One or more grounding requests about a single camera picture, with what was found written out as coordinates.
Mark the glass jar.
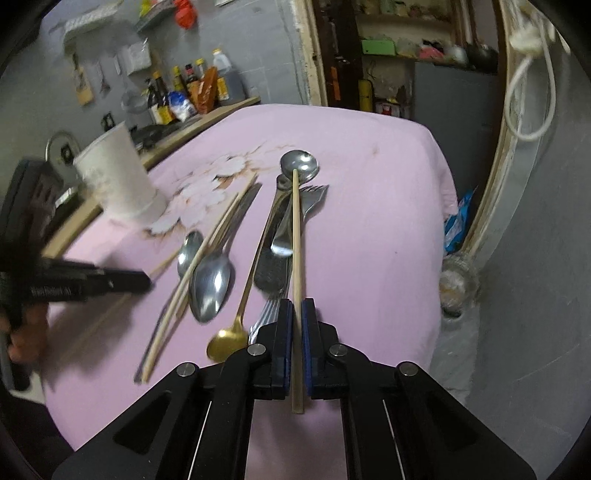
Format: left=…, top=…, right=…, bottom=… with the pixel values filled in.
left=439, top=252, right=480, bottom=318

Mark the person left hand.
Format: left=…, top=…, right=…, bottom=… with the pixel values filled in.
left=1, top=304, right=48, bottom=365

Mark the blue white bag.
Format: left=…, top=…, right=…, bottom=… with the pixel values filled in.
left=167, top=91, right=197, bottom=122

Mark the metal faucet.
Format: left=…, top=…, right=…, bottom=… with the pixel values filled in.
left=44, top=130, right=81, bottom=186

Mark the white plastic utensil holder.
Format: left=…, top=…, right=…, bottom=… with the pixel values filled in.
left=74, top=123, right=167, bottom=228

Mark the wooden chopstick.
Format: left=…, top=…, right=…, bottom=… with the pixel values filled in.
left=291, top=172, right=304, bottom=414
left=134, top=194, right=239, bottom=384
left=139, top=174, right=259, bottom=384

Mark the large soy sauce jug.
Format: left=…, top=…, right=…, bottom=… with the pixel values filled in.
left=212, top=48, right=246, bottom=106

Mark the white rope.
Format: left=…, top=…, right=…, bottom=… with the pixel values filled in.
left=503, top=0, right=572, bottom=142

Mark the pink floral tablecloth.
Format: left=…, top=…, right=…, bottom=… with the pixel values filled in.
left=40, top=103, right=459, bottom=480

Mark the dark sauce bottle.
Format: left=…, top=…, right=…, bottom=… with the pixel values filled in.
left=147, top=71, right=175, bottom=125

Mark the yellow gas cylinder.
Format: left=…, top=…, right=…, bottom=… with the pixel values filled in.
left=359, top=79, right=374, bottom=112

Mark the black wok pan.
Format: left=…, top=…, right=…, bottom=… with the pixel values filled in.
left=129, top=122, right=181, bottom=151

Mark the round steel spoon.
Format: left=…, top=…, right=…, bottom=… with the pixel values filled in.
left=280, top=150, right=320, bottom=184

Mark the small steel spoon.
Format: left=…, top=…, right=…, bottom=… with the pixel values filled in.
left=177, top=230, right=204, bottom=278

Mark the orange snack bag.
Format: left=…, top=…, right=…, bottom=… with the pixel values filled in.
left=188, top=67, right=217, bottom=115

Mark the steel butter knife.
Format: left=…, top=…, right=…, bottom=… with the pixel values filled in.
left=253, top=174, right=290, bottom=298

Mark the green box on shelf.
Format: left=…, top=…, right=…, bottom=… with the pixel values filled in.
left=361, top=39, right=397, bottom=57

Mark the large oval steel spoon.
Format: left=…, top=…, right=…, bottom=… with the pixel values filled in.
left=189, top=183, right=262, bottom=324

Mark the grey cabinet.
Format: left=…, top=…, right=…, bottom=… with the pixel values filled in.
left=412, top=63, right=500, bottom=197

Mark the gold long-handled spoon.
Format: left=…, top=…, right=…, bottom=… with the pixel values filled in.
left=206, top=190, right=283, bottom=363

